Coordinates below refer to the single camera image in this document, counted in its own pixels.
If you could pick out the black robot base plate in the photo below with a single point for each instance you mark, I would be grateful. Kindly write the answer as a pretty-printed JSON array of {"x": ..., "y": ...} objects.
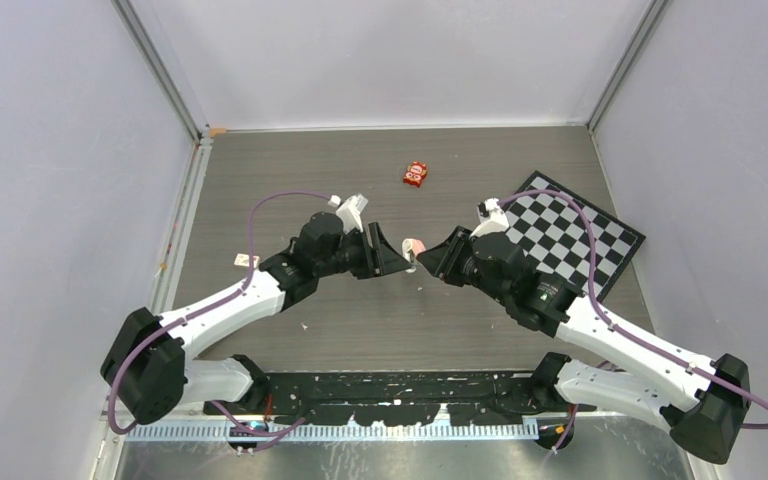
[{"x": 395, "y": 398}]

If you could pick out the white staple box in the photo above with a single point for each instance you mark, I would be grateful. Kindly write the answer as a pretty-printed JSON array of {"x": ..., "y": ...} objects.
[{"x": 247, "y": 261}]

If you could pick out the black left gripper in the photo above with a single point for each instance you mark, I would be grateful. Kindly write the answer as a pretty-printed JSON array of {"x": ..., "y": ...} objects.
[{"x": 379, "y": 258}]

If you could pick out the aluminium slotted rail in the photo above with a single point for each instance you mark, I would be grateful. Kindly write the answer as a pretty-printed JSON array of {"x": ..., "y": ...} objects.
[{"x": 437, "y": 430}]

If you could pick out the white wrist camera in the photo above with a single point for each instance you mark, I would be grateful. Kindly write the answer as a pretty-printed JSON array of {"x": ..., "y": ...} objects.
[
  {"x": 492, "y": 218},
  {"x": 349, "y": 212}
]

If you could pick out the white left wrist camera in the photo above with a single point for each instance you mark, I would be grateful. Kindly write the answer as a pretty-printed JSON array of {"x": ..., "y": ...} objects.
[{"x": 349, "y": 212}]

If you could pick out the black white chessboard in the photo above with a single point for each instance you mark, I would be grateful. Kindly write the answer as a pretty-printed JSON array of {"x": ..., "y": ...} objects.
[{"x": 552, "y": 233}]

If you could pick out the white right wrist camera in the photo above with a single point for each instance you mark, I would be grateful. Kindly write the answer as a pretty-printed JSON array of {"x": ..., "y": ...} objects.
[{"x": 492, "y": 218}]

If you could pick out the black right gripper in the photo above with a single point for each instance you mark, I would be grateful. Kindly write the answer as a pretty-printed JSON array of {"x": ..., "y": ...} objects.
[{"x": 442, "y": 261}]

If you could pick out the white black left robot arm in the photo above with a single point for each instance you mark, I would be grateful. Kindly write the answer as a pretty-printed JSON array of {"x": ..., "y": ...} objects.
[{"x": 154, "y": 363}]

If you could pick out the pink white stapler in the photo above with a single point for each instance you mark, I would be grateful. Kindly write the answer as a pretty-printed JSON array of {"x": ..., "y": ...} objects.
[{"x": 411, "y": 248}]

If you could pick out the red toy car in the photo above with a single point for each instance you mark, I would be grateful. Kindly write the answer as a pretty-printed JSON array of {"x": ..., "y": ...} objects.
[{"x": 415, "y": 174}]

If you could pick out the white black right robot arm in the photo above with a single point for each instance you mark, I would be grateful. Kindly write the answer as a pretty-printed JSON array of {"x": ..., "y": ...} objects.
[{"x": 697, "y": 400}]

